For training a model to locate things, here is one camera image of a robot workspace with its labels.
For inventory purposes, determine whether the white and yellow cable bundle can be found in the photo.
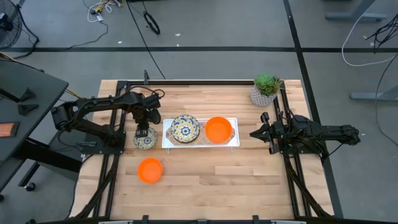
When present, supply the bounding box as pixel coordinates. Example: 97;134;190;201
86;0;122;23

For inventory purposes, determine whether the black floor fan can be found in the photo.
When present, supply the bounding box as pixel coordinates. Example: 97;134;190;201
0;0;40;60

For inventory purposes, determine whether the long black floor cable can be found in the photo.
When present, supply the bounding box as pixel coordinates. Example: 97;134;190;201
126;0;166;79

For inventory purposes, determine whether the white floor cable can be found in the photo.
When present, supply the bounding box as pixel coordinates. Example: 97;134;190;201
341;0;398;67

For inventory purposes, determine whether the coiled black cable loop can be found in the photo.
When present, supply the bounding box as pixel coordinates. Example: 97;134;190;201
142;11;161;35

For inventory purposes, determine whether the large black wedge block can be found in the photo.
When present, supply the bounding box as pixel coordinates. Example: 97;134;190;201
0;86;37;103

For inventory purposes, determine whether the black side desk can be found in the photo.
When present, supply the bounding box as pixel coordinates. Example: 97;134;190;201
0;58;83;203

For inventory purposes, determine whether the small black wedge block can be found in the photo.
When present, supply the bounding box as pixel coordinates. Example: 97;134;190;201
17;103;40;116

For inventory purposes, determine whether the thin black floor cable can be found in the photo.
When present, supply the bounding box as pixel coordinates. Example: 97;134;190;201
67;21;109;50

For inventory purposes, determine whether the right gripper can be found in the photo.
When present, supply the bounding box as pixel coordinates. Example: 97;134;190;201
249;112;285;156

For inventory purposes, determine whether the yellow blue floral bowl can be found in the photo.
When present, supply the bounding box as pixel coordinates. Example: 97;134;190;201
133;126;159;151
170;114;201;144

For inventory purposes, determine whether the gray desk foot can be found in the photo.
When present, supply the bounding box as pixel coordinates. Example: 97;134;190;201
350;85;398;102
325;0;388;22

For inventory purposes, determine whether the white lattice shelf rack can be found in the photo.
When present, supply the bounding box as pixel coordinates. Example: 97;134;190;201
162;117;241;155

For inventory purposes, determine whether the black metal table frame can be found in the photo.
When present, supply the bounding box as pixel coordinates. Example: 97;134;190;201
73;70;335;224

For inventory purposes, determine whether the orange plastic mini bowl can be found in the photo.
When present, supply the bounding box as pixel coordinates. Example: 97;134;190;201
204;116;233;144
137;157;164;184

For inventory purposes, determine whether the curved black floor cable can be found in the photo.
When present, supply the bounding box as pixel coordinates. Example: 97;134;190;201
374;53;398;147

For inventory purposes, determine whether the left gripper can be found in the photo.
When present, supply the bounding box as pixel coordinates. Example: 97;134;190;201
131;102;161;139

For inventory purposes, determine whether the succulent in patterned pot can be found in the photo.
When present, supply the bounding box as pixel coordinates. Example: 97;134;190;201
249;72;282;108

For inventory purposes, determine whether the black cable bundle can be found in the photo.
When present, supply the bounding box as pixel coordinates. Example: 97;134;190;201
366;14;398;54

